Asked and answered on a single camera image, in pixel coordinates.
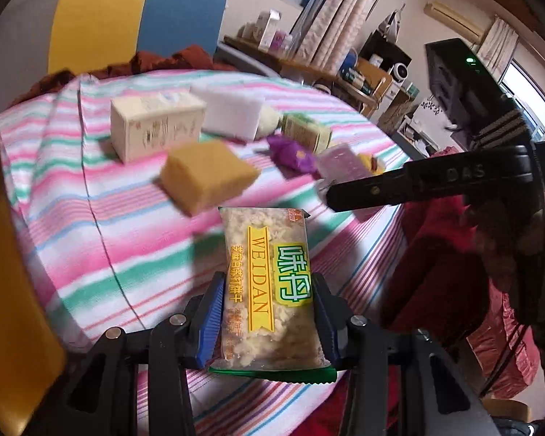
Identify white boxes on desk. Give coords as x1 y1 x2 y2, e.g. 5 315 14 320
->
241 9 296 53

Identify red-brown cloth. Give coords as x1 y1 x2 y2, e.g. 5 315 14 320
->
9 45 237 105

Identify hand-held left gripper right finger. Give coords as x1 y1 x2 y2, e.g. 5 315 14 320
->
311 272 496 436

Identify striped blanket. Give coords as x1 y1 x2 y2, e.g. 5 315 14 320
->
0 70 414 436

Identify black appliance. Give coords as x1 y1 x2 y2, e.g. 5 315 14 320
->
361 32 412 73

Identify cream cardboard box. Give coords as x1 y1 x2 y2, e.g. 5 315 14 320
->
110 91 207 164

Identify wooden desk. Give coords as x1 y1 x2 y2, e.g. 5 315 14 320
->
222 35 378 114

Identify side window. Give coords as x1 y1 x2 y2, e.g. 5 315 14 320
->
500 54 545 141

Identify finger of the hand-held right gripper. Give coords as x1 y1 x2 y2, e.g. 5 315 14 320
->
326 145 533 213

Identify gold metal tray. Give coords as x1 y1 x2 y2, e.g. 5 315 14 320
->
0 127 69 428

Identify pale tan sponge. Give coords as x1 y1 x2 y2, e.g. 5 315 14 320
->
259 106 282 136

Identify person's right hand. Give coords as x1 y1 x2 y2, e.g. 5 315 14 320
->
475 197 545 323

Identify black cable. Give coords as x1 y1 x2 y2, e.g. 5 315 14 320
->
479 318 534 396

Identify yellow sponge block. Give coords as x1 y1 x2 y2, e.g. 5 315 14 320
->
158 140 262 216

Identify wall air conditioner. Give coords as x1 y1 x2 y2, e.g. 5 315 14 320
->
424 2 487 43

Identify pink clear packet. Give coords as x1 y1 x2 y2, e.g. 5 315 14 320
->
315 143 371 183

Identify red jacket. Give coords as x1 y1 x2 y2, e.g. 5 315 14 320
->
381 195 541 436

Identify small printed carton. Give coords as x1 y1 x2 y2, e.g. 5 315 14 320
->
279 113 333 154

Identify patterned beige curtain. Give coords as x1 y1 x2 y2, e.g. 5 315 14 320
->
295 0 391 73

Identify brown cardboard box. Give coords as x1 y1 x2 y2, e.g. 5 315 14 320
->
356 59 392 101

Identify white sponge block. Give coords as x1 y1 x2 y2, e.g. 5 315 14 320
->
190 82 266 141

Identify cracker snack packet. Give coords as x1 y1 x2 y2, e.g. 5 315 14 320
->
207 206 338 384

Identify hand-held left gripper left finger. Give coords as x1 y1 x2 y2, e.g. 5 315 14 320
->
50 272 225 436

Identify purple snack packet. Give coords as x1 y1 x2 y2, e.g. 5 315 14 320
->
267 135 321 175

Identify yellow cloth toy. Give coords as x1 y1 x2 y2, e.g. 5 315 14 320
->
356 153 386 177

